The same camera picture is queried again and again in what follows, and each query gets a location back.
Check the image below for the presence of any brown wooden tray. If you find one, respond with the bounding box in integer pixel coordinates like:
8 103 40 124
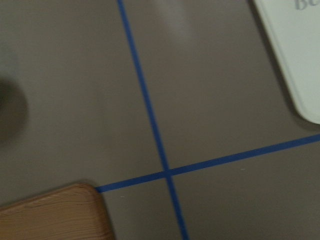
0 183 116 240

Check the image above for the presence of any white bear tray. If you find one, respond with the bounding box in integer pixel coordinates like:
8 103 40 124
254 0 320 124

